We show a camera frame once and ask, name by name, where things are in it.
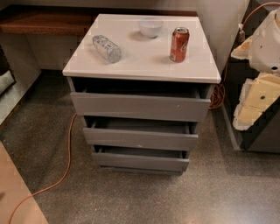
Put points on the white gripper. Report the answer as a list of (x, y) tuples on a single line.
[(266, 48)]

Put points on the grey top drawer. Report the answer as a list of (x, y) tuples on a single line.
[(165, 108)]

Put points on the grey drawer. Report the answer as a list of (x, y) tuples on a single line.
[(141, 134), (165, 108), (144, 159)]

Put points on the grey middle drawer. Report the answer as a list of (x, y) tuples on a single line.
[(141, 134)]

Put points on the grey bottom drawer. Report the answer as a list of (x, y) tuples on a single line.
[(144, 159)]

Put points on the orange soda can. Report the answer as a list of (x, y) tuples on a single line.
[(179, 42)]

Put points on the white bowl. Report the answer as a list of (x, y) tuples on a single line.
[(150, 27)]

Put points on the clear plastic water bottle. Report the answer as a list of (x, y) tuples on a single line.
[(109, 50)]

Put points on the wooden desk shelf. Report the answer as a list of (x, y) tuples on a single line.
[(65, 21)]

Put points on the dark object at left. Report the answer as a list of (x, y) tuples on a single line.
[(7, 78)]

